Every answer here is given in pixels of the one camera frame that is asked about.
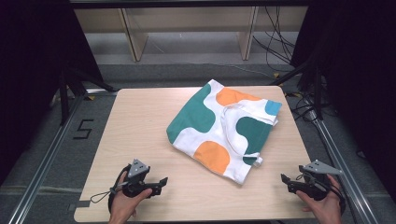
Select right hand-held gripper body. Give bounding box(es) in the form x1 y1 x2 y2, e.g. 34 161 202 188
292 159 343 202

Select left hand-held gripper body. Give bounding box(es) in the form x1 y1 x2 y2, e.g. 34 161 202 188
121 158 157 199

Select white teal orange tote bag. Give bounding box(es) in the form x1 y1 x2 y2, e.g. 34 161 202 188
165 78 283 186

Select person's right hand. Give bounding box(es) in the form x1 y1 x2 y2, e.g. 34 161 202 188
295 174 344 224

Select person's left hand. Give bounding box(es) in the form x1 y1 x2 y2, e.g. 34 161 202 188
107 172 154 224

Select grey tape strip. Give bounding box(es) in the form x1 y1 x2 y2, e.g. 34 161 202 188
67 200 92 213

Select black metal stand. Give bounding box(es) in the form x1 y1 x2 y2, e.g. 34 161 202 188
58 65 119 126
268 60 325 121

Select black curtain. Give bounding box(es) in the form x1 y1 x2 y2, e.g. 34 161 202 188
290 0 396 204
0 0 105 186

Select wooden shelf unit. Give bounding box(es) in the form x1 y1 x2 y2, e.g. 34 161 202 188
74 6 310 63

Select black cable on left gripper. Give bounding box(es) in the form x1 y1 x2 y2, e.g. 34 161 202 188
107 163 133 217

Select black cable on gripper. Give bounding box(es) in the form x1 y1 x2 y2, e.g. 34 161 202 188
107 163 133 217
323 175 347 217

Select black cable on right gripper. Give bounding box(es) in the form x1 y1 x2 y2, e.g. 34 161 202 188
323 175 347 217

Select aluminium rail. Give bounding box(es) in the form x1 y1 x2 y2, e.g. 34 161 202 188
7 88 120 224
306 108 380 224

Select thin grey cable loop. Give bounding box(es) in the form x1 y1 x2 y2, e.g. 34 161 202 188
90 182 129 204

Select black cables on floor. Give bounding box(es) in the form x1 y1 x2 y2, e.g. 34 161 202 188
284 88 331 123

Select thin white cable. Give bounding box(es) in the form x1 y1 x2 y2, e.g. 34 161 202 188
214 63 275 79

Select hanging black cables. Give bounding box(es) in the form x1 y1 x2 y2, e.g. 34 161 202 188
251 6 297 73

